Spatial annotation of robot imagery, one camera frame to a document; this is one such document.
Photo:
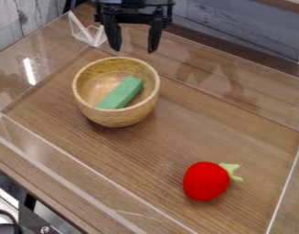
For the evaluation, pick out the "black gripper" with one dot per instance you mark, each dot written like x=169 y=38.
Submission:
x=143 y=12

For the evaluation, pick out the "brown wooden bowl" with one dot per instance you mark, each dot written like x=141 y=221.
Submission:
x=99 y=77

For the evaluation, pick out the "green rectangular block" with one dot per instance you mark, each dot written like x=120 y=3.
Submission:
x=119 y=97

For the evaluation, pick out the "red plush strawberry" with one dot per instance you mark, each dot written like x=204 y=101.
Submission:
x=207 y=179

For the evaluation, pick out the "clear acrylic corner bracket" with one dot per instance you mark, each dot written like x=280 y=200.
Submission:
x=89 y=35

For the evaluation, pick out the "clear acrylic tray wall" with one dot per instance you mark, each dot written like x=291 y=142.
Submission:
x=83 y=196

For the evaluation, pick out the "black table leg bracket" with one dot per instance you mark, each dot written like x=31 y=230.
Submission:
x=31 y=222

